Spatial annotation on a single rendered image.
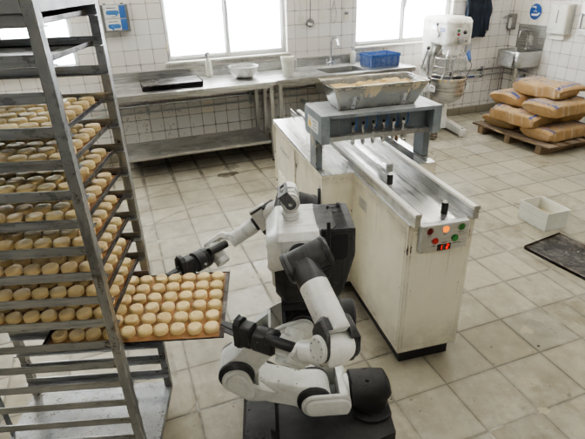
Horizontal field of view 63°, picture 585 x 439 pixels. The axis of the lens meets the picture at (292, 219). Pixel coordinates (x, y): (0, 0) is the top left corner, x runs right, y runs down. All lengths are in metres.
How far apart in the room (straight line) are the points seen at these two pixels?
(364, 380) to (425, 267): 0.62
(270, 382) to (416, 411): 0.79
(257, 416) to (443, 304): 1.07
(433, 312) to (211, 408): 1.20
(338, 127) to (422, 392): 1.46
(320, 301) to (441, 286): 1.20
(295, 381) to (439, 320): 0.89
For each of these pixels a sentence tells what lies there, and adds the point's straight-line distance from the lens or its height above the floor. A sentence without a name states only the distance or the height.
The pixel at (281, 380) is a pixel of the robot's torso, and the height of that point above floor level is 0.38.
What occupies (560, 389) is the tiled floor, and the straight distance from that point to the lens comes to 2.81.
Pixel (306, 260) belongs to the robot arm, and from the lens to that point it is 1.42.
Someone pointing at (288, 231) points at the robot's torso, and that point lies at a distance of 1.55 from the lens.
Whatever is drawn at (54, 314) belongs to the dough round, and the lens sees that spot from 1.77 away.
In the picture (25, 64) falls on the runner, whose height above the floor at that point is 1.67.
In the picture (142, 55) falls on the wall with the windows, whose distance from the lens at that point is 5.64.
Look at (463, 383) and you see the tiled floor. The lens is 2.67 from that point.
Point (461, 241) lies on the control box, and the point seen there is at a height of 0.73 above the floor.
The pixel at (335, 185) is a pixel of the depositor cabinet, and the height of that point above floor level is 0.77.
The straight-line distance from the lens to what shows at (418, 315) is 2.51.
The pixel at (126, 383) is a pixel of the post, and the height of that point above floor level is 0.63.
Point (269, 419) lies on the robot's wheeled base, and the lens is 2.17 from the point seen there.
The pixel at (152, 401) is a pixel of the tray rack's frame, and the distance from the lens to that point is 2.39.
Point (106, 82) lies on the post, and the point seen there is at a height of 1.55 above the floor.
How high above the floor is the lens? 1.84
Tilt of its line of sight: 27 degrees down
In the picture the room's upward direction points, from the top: 2 degrees counter-clockwise
